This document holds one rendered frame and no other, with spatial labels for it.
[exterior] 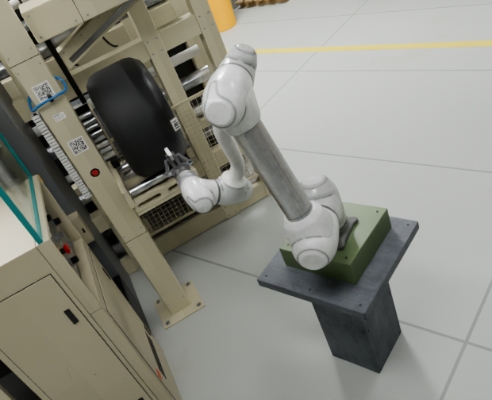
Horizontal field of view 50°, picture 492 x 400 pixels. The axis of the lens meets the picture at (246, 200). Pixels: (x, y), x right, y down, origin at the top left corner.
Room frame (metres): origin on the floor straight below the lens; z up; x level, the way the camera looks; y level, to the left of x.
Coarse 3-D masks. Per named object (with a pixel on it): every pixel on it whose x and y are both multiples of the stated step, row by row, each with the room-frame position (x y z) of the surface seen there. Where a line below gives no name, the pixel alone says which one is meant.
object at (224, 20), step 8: (208, 0) 6.75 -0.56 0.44; (216, 0) 6.73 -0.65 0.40; (224, 0) 6.76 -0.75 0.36; (216, 8) 6.74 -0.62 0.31; (224, 8) 6.74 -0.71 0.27; (232, 8) 6.85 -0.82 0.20; (216, 16) 6.75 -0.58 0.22; (224, 16) 6.74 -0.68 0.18; (232, 16) 6.79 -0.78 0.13; (224, 24) 6.74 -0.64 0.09; (232, 24) 6.77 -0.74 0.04
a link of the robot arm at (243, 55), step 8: (232, 48) 1.60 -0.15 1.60; (240, 48) 1.57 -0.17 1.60; (248, 48) 1.58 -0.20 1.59; (232, 56) 1.57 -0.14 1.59; (240, 56) 1.55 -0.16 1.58; (248, 56) 1.55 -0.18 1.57; (256, 56) 1.58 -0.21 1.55; (224, 64) 1.55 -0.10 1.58; (240, 64) 1.54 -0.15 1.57; (248, 64) 1.55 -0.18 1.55; (256, 64) 1.57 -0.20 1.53; (248, 72) 1.52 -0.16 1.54
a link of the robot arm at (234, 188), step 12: (216, 132) 1.65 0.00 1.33; (228, 144) 1.67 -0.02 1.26; (228, 156) 1.70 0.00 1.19; (240, 156) 1.71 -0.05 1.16; (240, 168) 1.72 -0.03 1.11; (216, 180) 1.77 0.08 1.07; (228, 180) 1.74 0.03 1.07; (240, 180) 1.73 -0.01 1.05; (228, 192) 1.72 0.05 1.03; (240, 192) 1.73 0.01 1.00; (228, 204) 1.74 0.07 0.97
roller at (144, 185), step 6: (156, 174) 2.29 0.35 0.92; (162, 174) 2.28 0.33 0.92; (144, 180) 2.28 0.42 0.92; (150, 180) 2.27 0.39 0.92; (156, 180) 2.27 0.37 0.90; (162, 180) 2.28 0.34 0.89; (138, 186) 2.26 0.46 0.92; (144, 186) 2.26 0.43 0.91; (150, 186) 2.26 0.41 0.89; (132, 192) 2.24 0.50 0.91; (138, 192) 2.25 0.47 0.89
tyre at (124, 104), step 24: (96, 72) 2.46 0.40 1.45; (120, 72) 2.36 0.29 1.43; (144, 72) 2.34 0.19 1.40; (96, 96) 2.30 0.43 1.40; (120, 96) 2.25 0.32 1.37; (144, 96) 2.23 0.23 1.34; (120, 120) 2.18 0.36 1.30; (144, 120) 2.18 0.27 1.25; (168, 120) 2.19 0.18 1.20; (120, 144) 2.17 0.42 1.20; (144, 144) 2.16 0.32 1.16; (168, 144) 2.18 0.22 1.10; (144, 168) 2.19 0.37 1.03
